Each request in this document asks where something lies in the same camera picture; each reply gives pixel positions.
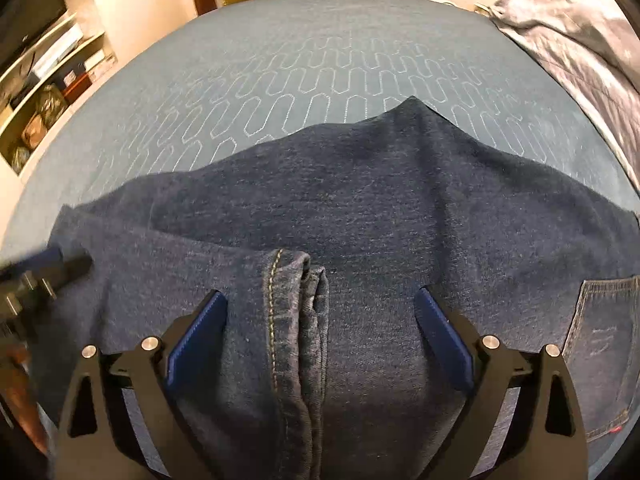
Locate cream wall cabinet unit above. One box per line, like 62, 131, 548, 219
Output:
1, 0, 198, 228

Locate dark blue denim jeans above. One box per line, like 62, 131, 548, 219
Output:
32, 98, 639, 479

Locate blue quilted bed cover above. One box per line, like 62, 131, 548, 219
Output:
1, 0, 639, 259

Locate white books on shelf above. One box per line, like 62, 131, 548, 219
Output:
32, 24, 84, 79

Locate black flat television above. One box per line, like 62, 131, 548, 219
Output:
0, 0, 66, 70

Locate grey star pattern duvet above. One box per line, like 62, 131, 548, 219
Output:
489, 0, 639, 186

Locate brown bag on shelf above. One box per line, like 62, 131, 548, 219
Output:
36, 84, 67, 129

